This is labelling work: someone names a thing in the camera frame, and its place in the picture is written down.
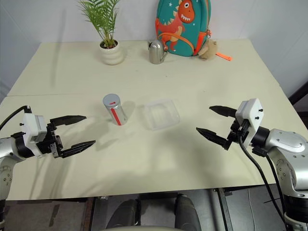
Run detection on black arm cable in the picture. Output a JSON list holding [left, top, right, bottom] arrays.
[[0, 105, 32, 129], [237, 129, 293, 231]]

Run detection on dark rounded robot leg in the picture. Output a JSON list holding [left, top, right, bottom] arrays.
[[105, 198, 141, 230], [173, 193, 202, 231]]

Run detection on beige plush toy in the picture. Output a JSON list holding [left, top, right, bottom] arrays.
[[197, 39, 219, 61]]

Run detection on grey tube cap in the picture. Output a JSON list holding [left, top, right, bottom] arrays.
[[103, 93, 121, 108]]

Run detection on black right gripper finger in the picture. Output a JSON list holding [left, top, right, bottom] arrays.
[[195, 127, 229, 147], [208, 105, 238, 118]]

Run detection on silver cylinder with red stripe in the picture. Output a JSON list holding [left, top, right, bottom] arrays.
[[103, 94, 128, 127]]

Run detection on teal dinosaur backpack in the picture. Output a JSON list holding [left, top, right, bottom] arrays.
[[155, 0, 212, 57]]

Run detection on clear plastic container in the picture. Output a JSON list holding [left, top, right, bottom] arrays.
[[141, 98, 181, 131]]

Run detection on white ribbed plant pot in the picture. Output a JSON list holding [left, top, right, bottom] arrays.
[[99, 39, 124, 66]]

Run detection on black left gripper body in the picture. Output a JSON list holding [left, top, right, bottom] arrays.
[[36, 123, 64, 160]]

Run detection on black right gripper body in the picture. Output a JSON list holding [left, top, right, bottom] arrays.
[[223, 119, 251, 151]]

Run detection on silver metal watering can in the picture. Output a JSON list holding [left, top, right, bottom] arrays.
[[147, 39, 169, 65]]

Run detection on green potted plant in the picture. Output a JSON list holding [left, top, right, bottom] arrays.
[[78, 0, 121, 48]]

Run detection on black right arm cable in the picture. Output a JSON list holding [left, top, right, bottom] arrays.
[[237, 129, 293, 231]]

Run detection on black table frame leg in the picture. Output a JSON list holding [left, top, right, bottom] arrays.
[[215, 188, 233, 231]]

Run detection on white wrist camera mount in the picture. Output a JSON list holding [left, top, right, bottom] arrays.
[[19, 113, 48, 158], [235, 98, 263, 147]]

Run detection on orange strap tag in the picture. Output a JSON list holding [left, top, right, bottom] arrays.
[[216, 52, 232, 62]]

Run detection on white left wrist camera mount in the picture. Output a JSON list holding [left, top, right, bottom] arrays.
[[19, 113, 48, 158]]

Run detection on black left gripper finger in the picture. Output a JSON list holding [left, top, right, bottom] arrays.
[[60, 140, 96, 159], [50, 115, 87, 128]]

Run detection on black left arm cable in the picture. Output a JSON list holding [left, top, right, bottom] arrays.
[[0, 105, 32, 129]]

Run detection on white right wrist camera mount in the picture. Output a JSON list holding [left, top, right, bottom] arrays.
[[235, 98, 263, 147]]

